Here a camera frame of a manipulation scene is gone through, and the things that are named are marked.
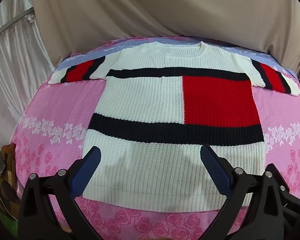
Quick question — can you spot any pink floral bed sheet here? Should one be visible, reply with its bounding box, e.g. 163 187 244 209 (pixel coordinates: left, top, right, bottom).
11 36 300 240

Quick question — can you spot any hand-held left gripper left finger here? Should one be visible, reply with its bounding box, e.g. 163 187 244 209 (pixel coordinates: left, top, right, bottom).
17 145 102 240

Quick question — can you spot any white red navy knit sweater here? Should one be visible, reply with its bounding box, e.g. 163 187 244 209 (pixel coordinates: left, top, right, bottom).
49 41 300 209

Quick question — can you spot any white satin curtain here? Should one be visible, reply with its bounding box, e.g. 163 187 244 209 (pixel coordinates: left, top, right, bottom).
0 0 56 123

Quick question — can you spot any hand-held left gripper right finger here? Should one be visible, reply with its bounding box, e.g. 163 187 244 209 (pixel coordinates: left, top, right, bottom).
201 144 290 240

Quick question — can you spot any brown patterned cloth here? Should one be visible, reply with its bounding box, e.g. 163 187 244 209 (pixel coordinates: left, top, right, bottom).
0 142 19 222

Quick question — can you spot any beige draped cloth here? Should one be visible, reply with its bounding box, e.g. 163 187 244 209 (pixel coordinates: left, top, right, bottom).
30 0 300 80

